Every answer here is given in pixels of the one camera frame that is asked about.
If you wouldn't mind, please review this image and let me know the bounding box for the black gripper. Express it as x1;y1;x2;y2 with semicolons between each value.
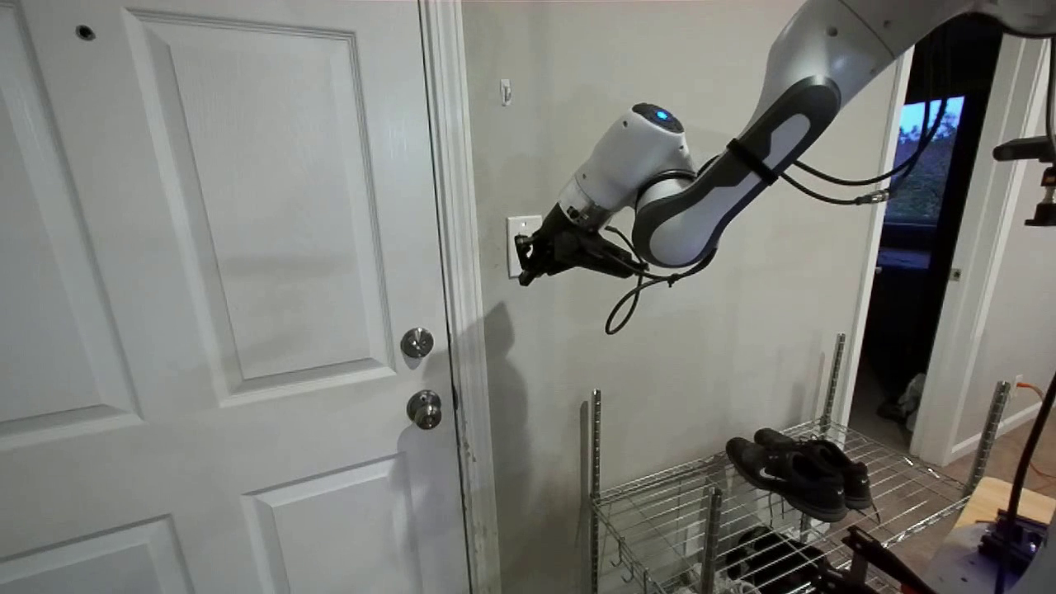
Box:
513;209;641;288

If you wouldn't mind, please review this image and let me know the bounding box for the white light switch plate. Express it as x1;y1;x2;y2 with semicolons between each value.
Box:
505;213;540;281

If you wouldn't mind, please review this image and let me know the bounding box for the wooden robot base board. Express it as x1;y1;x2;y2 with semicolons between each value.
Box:
956;476;1056;529

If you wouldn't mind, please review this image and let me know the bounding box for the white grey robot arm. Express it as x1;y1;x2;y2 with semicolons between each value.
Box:
513;0;1056;285

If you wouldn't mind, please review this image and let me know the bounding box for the silver deadbolt lock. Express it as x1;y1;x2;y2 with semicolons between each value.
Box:
400;327;433;360

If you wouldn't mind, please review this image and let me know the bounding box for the silver door knob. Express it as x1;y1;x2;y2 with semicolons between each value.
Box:
406;390;442;428

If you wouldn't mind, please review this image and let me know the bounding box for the white panel door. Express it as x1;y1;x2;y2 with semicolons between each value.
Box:
0;0;469;594

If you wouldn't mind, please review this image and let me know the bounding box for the black sneaker left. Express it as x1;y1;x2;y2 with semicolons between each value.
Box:
727;440;846;520

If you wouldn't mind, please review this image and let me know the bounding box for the black sneaker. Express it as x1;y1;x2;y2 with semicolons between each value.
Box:
754;428;870;512
727;440;846;520

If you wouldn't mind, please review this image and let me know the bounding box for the black sneaker right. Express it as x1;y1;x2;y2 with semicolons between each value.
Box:
754;428;870;512

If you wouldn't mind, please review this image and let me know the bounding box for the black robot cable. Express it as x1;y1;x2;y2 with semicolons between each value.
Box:
599;94;954;338

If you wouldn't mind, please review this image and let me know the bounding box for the white door frame trim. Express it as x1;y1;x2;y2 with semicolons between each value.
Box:
415;0;502;594

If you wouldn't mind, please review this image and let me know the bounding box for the chrome wire shoe rack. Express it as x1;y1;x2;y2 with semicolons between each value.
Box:
579;338;1011;594

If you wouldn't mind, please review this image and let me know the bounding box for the white doorway frame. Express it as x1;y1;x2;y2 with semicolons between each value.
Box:
855;22;1048;463

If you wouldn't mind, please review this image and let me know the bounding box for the black camera on stand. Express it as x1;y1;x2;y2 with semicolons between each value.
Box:
989;132;1056;231

